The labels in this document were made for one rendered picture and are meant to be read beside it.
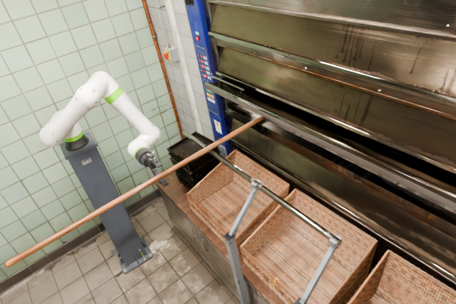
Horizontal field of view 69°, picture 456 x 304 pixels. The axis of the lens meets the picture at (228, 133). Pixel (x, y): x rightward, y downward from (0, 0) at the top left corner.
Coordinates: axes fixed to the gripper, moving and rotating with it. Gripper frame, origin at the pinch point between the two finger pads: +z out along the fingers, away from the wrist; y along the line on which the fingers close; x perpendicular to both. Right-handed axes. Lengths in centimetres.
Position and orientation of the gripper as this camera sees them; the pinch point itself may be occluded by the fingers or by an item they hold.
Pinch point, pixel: (162, 174)
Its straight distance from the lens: 186.8
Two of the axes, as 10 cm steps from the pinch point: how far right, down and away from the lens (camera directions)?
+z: 6.0, 3.7, -7.1
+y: 1.5, 8.2, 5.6
